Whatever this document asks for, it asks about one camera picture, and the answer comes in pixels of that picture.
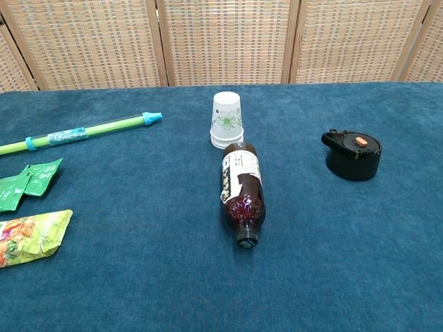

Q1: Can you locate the woven folding screen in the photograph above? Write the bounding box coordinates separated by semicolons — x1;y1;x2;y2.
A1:
0;0;443;93

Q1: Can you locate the black bottle lid orange button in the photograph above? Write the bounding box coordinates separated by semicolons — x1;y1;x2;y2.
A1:
320;128;383;182

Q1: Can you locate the yellow green snack bag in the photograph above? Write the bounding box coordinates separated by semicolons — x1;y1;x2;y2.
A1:
0;209;74;269

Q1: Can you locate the brown plastic drink bottle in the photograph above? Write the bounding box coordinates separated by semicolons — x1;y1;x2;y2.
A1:
219;141;267;250

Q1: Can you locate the green tube water gun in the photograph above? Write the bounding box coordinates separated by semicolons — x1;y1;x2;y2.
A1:
0;111;163;156

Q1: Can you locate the blue velvet tablecloth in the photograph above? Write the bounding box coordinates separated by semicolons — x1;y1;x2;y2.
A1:
0;82;443;332

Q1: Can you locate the green tea sachet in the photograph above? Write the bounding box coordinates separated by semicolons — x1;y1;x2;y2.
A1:
0;165;32;212
24;158;64;197

